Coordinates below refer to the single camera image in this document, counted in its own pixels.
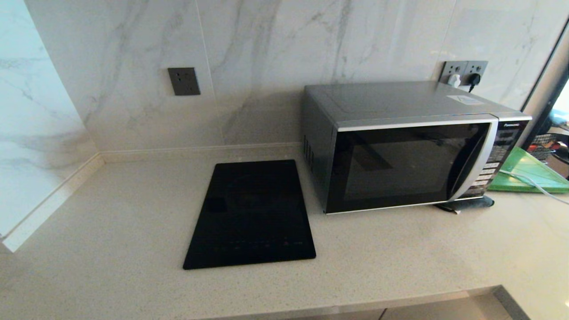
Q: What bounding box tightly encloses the silver black microwave oven body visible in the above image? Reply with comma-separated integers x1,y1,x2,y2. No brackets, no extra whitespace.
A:
303,81,533,215

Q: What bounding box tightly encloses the black glass induction cooktop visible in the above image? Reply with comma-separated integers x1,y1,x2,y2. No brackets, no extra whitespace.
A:
183,159,317,270

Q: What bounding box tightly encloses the black rubber pad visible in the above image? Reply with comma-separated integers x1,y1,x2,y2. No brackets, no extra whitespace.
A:
435,196,495,215

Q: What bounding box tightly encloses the green plastic cutting board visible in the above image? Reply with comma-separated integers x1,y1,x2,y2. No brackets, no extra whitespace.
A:
489,147,569,194

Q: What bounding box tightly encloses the dark grey single wall socket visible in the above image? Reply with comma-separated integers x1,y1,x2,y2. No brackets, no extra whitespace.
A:
168,67,201,96

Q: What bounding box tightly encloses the white power cable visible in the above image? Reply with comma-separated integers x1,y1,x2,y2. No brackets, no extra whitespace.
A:
500,170,569,205

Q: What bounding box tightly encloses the black wire basket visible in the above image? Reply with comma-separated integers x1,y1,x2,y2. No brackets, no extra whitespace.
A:
529,133,569,161

